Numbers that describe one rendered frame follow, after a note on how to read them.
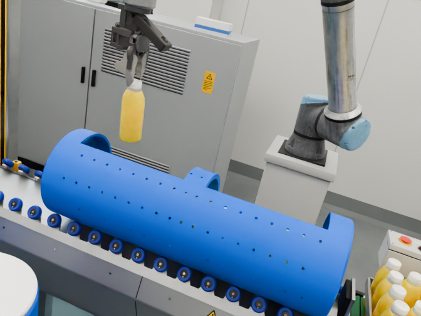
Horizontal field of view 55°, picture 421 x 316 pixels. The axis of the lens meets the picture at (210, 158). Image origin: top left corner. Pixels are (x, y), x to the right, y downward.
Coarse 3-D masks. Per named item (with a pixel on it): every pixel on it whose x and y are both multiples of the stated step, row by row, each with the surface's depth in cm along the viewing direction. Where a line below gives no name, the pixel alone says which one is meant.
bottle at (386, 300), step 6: (384, 294) 112; (390, 294) 110; (378, 300) 113; (384, 300) 110; (390, 300) 109; (402, 300) 109; (378, 306) 112; (384, 306) 110; (390, 306) 109; (378, 312) 111
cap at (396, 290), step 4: (392, 288) 109; (396, 288) 109; (400, 288) 110; (404, 288) 110; (392, 292) 109; (396, 292) 108; (400, 292) 108; (404, 292) 108; (396, 296) 108; (400, 296) 108; (404, 296) 108
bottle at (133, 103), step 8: (128, 88) 114; (128, 96) 114; (136, 96) 114; (128, 104) 114; (136, 104) 114; (144, 104) 117; (128, 112) 115; (136, 112) 115; (120, 120) 119; (128, 120) 116; (136, 120) 117; (120, 128) 120; (128, 128) 118; (136, 128) 118; (120, 136) 120; (128, 136) 119; (136, 136) 120
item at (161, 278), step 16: (0, 208) 131; (32, 224) 128; (64, 240) 125; (80, 240) 124; (96, 256) 122; (112, 256) 121; (144, 272) 118; (160, 272) 118; (176, 288) 116; (192, 288) 115; (224, 304) 113
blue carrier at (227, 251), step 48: (96, 144) 139; (48, 192) 118; (96, 192) 112; (144, 192) 110; (192, 192) 109; (144, 240) 112; (192, 240) 106; (240, 240) 103; (288, 240) 101; (336, 240) 100; (288, 288) 101; (336, 288) 97
